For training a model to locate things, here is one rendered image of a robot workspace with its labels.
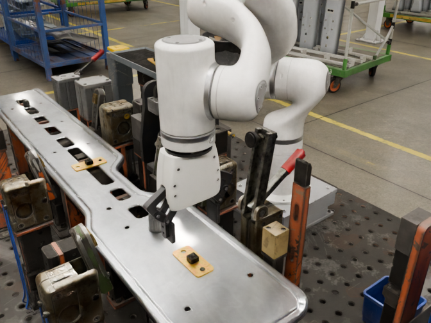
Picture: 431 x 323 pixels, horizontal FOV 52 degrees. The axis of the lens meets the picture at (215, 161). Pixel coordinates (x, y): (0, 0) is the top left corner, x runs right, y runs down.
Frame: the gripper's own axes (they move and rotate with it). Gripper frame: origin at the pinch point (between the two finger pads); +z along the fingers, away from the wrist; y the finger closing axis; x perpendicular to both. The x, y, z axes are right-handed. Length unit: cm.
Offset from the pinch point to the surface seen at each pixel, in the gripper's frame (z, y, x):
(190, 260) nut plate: 6.9, 1.1, 0.7
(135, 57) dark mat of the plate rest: -7, -31, -78
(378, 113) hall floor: 114, -323, -170
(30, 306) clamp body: 37, 23, -39
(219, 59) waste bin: 56, -190, -244
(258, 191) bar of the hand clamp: -2.5, -13.4, 1.8
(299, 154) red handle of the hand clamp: -6.0, -24.8, 0.8
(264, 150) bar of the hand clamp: -10.4, -14.8, 1.6
